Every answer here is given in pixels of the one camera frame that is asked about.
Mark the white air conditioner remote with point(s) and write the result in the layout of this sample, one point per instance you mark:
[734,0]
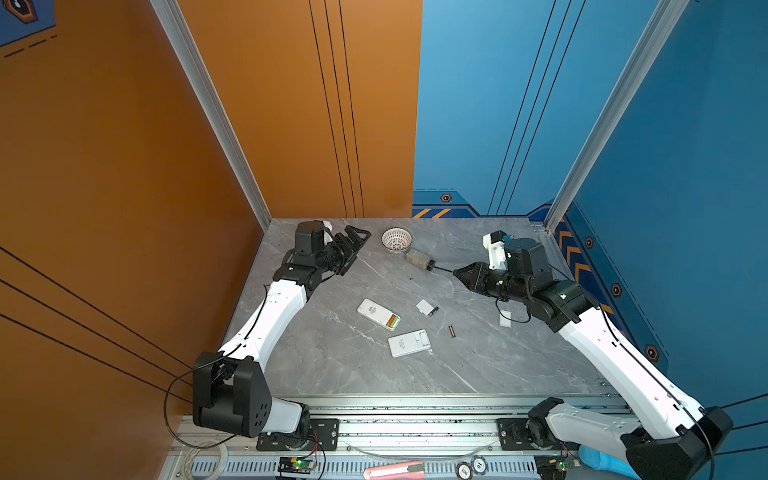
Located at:
[409,343]

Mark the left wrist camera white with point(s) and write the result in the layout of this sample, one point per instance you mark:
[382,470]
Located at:
[328,234]

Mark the green circuit board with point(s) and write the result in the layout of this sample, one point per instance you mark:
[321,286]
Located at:
[296,467]
[551,468]

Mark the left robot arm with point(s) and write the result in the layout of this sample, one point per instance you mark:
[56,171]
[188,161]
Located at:
[230,391]

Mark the aluminium corner post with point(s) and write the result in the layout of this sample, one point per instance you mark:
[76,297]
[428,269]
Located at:
[177,31]
[652,40]

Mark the beige black small bottle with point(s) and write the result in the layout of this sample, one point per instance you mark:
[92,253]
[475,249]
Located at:
[420,260]

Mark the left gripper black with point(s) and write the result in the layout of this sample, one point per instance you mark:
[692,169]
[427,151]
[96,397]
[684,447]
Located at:
[349,252]

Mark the aluminium corner post right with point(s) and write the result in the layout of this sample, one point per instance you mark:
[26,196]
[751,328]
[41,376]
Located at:
[652,40]

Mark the green circuit board right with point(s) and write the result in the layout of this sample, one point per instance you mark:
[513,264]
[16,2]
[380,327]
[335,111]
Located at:
[551,468]

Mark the tape roll clear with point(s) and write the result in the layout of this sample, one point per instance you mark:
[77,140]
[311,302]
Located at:
[208,460]

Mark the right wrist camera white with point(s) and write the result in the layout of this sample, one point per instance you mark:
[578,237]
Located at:
[494,243]

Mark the white battery cover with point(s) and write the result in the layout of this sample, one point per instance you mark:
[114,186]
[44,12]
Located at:
[424,307]

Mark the pink utility knife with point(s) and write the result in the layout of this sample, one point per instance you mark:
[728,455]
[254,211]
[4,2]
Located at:
[413,470]

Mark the aluminium corner post left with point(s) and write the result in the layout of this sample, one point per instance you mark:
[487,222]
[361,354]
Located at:
[177,31]

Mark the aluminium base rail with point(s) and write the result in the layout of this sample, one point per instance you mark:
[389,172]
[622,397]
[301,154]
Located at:
[439,430]

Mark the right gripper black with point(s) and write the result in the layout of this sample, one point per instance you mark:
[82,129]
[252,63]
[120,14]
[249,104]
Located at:
[473,268]

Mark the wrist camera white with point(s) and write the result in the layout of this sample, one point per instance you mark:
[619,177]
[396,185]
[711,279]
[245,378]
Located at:
[328,234]
[494,243]

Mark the green circuit board left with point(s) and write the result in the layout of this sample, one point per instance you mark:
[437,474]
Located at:
[296,467]

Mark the white mesh basket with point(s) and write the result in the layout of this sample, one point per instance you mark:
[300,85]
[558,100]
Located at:
[396,239]

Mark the black yellow handled screwdriver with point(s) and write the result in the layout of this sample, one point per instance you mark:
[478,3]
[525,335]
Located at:
[443,269]

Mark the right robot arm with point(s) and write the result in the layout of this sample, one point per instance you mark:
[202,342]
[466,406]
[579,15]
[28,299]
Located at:
[672,436]

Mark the blue foam tube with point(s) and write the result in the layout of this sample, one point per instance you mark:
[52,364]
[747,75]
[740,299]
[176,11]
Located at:
[603,462]

